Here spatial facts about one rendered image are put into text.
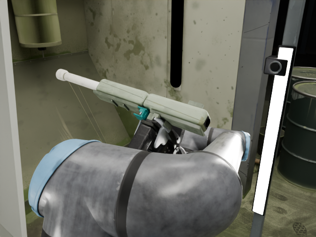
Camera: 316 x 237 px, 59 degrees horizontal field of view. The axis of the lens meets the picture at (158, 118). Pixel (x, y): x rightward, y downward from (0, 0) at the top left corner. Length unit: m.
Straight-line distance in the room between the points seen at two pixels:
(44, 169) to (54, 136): 2.29
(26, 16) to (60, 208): 2.18
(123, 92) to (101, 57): 2.42
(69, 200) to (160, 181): 0.11
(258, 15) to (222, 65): 0.43
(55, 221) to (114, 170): 0.10
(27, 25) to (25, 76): 0.52
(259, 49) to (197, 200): 1.88
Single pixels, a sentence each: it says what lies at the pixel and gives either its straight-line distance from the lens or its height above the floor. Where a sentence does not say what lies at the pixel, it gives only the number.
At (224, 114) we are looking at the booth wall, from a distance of 2.37.
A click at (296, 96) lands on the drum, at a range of 2.74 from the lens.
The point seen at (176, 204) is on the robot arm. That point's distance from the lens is 0.32.
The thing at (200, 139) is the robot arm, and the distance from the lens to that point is 0.88.
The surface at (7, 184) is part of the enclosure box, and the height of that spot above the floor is 0.84.
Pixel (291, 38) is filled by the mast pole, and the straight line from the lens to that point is 1.26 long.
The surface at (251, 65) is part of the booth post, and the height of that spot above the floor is 1.16.
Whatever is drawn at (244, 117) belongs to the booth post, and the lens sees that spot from 2.31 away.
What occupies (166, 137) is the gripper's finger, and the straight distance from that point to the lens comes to 0.67.
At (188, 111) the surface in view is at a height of 1.39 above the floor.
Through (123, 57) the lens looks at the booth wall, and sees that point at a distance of 2.86.
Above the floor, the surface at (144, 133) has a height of 1.34.
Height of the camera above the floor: 1.60
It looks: 23 degrees down
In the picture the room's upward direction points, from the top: straight up
